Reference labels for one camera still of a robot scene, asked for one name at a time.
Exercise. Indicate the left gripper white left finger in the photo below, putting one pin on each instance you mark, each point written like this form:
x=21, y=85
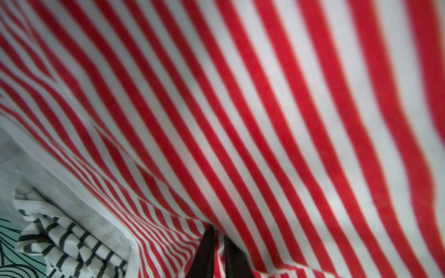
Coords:
x=203, y=263

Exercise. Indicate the black white striped tank top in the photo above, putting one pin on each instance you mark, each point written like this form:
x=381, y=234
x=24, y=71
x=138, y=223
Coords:
x=69, y=251

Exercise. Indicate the red white striped tank top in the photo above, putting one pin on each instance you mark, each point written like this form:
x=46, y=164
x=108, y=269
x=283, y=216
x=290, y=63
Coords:
x=311, y=133

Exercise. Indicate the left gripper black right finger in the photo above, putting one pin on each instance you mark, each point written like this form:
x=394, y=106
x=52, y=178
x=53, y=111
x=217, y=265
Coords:
x=236, y=263

